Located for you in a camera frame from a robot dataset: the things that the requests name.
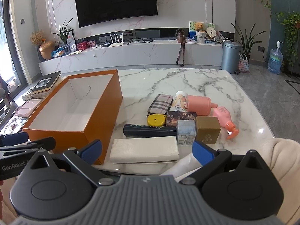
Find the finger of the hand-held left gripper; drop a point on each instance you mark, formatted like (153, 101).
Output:
(14, 138)
(42, 143)

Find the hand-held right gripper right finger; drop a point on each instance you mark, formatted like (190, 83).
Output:
(203, 151)

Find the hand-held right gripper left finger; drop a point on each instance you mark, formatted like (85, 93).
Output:
(91, 151)

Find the gold square box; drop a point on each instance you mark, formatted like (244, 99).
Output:
(208, 130)

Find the small grey-blue box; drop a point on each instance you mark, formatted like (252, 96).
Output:
(186, 131)

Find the dark illustrated card box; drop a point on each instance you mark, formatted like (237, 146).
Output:
(180, 118)

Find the pink pump bottle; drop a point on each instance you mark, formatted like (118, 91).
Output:
(223, 117)

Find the salmon plastic bottle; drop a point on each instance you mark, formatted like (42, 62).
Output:
(199, 105)

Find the orange cardboard box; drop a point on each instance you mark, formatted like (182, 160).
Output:
(70, 103)

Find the white rectangular box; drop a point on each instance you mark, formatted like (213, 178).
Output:
(143, 148)

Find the yellow tape measure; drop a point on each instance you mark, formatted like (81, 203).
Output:
(155, 120)

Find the black tube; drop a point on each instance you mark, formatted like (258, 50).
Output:
(145, 130)

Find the plaid zip case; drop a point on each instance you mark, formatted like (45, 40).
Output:
(160, 104)

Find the glass dish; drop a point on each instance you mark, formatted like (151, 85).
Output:
(15, 124)

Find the white plastic tube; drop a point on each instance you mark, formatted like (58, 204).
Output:
(182, 167)

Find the pink tray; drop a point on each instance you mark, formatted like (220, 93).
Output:
(28, 107)

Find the stack of books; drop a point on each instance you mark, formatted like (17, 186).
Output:
(35, 95)

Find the dark hardcover book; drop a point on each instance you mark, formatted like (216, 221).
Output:
(45, 81)

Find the cream cushioned chair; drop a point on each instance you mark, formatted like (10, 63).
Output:
(283, 164)

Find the snack bags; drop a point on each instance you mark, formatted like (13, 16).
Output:
(58, 52)

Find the gold vase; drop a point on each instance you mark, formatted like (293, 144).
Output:
(46, 50)

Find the pink woven basket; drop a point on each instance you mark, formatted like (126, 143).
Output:
(243, 65)

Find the grey trash can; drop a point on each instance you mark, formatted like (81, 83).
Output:
(230, 57)

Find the dried flower bunch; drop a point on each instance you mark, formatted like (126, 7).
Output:
(37, 38)

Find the red gift boxes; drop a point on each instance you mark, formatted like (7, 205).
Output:
(86, 45)

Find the white marble TV cabinet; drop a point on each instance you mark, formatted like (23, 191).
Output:
(140, 56)

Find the green plant in glass vase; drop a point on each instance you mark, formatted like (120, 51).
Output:
(64, 37)

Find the white router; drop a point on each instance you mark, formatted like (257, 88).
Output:
(116, 44)

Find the blue water jug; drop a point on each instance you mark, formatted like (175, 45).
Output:
(275, 62)

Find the long-leaf potted plant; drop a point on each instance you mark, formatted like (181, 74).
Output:
(247, 41)

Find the round paper fan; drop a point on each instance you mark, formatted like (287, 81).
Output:
(211, 31)

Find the picture with plush toy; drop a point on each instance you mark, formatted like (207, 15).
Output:
(199, 27)

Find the trailing ivy plant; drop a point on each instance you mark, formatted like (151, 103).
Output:
(291, 30)

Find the black television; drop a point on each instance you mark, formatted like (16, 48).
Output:
(114, 2)

